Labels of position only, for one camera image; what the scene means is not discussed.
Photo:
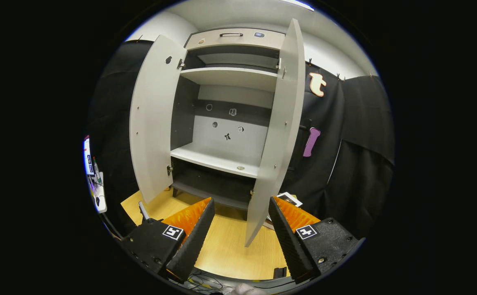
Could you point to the white cabinet drawer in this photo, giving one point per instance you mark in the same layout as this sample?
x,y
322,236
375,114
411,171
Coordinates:
x,y
242,41

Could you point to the white cabinet door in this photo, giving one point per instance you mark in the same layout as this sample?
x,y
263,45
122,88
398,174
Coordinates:
x,y
152,123
277,143

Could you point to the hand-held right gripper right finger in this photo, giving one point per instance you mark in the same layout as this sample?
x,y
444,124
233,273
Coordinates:
x,y
289,241

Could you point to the white and grey cabinet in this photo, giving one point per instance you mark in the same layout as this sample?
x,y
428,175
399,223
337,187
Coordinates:
x,y
255,116

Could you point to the white cabinet shelf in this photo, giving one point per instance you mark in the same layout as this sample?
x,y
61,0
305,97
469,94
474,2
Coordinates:
x,y
230,76
214,157

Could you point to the grey metal rod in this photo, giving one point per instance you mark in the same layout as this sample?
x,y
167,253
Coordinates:
x,y
143,211

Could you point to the black backdrop cloth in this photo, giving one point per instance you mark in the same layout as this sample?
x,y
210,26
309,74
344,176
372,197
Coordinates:
x,y
111,106
357,164

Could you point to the lit computer monitor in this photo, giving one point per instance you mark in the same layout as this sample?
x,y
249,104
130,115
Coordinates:
x,y
87,157

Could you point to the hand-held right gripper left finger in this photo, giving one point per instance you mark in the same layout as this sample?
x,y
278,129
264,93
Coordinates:
x,y
191,241

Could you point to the printed photo card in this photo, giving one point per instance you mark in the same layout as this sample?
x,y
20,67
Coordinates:
x,y
289,199

